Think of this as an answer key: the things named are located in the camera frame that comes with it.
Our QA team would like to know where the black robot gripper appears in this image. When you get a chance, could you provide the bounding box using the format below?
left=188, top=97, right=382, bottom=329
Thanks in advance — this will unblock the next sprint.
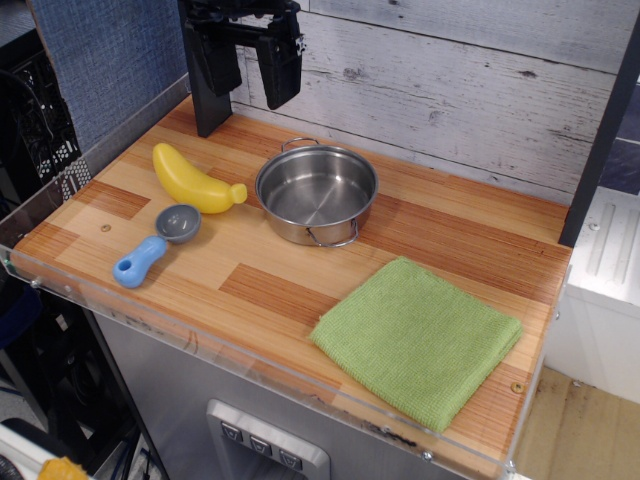
left=183, top=0, right=305, bottom=110

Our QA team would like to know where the blue and grey toy spoon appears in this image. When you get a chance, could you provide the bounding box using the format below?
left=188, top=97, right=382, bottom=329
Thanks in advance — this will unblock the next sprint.
left=112, top=204, right=202, bottom=288

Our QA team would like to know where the green folded towel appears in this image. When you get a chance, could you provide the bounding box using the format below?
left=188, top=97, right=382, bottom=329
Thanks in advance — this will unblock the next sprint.
left=310, top=257, right=523, bottom=433

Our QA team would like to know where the yellow plastic toy banana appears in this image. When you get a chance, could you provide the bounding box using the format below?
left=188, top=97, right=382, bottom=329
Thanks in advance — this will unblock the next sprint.
left=152, top=143, right=248, bottom=214

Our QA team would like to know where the small stainless steel pot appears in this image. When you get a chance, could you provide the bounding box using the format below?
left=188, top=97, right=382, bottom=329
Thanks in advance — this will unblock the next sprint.
left=255, top=137, right=379, bottom=248

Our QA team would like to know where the black plastic crate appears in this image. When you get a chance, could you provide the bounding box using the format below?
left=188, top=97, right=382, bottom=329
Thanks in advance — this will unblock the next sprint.
left=1, top=30, right=80, bottom=217

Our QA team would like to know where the clear acrylic table edge guard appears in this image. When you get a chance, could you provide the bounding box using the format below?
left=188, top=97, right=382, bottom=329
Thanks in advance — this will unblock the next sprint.
left=1, top=96, right=570, bottom=479

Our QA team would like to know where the silver dispenser button panel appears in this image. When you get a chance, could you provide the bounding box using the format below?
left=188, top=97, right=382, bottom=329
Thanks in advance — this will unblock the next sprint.
left=206, top=399, right=331, bottom=479

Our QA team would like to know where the white ribbed box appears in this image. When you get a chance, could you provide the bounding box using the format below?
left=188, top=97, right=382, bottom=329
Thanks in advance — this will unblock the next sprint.
left=545, top=187, right=639, bottom=403

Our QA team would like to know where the yellow object bottom left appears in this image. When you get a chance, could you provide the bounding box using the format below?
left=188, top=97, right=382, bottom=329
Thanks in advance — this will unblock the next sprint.
left=37, top=457, right=89, bottom=480

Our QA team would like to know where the black vertical post left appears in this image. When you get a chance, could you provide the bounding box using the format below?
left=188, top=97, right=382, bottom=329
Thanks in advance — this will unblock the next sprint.
left=177, top=1, right=233, bottom=138

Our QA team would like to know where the black vertical post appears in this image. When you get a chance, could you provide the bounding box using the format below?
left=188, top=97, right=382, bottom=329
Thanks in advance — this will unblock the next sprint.
left=177, top=1, right=233, bottom=138
left=558, top=17, right=639, bottom=248

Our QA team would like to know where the black vertical post right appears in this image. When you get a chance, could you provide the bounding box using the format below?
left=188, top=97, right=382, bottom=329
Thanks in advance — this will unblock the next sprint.
left=558, top=17, right=639, bottom=248

